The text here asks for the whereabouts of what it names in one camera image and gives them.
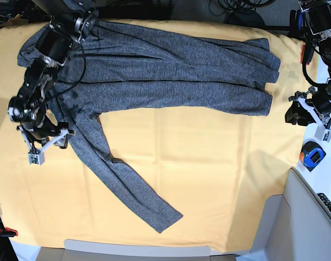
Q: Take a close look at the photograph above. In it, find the yellow table cloth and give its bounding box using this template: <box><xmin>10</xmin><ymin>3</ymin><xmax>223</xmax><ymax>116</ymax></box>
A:
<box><xmin>0</xmin><ymin>20</ymin><xmax>309</xmax><ymax>252</ymax></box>

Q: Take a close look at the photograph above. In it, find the red black clamp left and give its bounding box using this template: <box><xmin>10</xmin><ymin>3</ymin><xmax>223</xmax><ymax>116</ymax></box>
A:
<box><xmin>0</xmin><ymin>228</ymin><xmax>18</xmax><ymax>238</ymax></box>

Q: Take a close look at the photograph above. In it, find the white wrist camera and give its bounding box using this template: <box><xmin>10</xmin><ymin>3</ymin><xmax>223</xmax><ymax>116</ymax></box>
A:
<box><xmin>315</xmin><ymin>126</ymin><xmax>331</xmax><ymax>142</ymax></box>
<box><xmin>28</xmin><ymin>150</ymin><xmax>45</xmax><ymax>165</ymax></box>

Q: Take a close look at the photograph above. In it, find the blue black tape measure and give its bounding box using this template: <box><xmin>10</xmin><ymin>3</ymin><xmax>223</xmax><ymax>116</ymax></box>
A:
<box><xmin>299</xmin><ymin>141</ymin><xmax>326</xmax><ymax>171</ymax></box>

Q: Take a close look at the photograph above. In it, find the black textured handle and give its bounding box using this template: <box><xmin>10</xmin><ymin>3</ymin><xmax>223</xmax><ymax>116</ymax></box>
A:
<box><xmin>317</xmin><ymin>193</ymin><xmax>331</xmax><ymax>213</ymax></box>

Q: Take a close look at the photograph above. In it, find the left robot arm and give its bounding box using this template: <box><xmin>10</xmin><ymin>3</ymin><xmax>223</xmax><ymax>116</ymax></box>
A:
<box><xmin>285</xmin><ymin>1</ymin><xmax>331</xmax><ymax>129</ymax></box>

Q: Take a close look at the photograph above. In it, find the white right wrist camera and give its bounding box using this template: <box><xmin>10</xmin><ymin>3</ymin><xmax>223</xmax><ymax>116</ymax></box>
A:
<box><xmin>28</xmin><ymin>150</ymin><xmax>45</xmax><ymax>165</ymax></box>

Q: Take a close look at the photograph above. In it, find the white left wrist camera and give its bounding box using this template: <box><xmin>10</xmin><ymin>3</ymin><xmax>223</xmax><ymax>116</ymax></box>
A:
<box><xmin>315</xmin><ymin>126</ymin><xmax>331</xmax><ymax>142</ymax></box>

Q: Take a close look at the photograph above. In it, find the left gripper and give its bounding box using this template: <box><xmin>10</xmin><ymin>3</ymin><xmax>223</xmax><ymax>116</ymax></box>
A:
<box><xmin>285</xmin><ymin>91</ymin><xmax>325</xmax><ymax>127</ymax></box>

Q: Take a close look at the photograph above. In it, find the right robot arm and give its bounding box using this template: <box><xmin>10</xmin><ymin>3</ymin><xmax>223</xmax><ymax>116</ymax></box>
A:
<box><xmin>8</xmin><ymin>1</ymin><xmax>99</xmax><ymax>154</ymax></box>

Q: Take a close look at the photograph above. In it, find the red black clamp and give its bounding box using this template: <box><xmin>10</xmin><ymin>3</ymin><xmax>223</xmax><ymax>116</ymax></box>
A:
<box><xmin>301</xmin><ymin>44</ymin><xmax>314</xmax><ymax>65</ymax></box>
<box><xmin>0</xmin><ymin>228</ymin><xmax>18</xmax><ymax>238</ymax></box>

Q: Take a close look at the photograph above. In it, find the red black clamp right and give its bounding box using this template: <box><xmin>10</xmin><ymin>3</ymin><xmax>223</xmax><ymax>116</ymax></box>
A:
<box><xmin>301</xmin><ymin>44</ymin><xmax>314</xmax><ymax>65</ymax></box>

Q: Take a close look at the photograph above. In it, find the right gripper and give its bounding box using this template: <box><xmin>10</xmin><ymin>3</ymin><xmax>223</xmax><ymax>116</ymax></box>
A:
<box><xmin>17</xmin><ymin>121</ymin><xmax>75</xmax><ymax>150</ymax></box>

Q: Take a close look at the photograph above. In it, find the grey long-sleeve shirt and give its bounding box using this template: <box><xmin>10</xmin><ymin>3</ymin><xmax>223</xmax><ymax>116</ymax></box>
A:
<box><xmin>17</xmin><ymin>21</ymin><xmax>281</xmax><ymax>234</ymax></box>

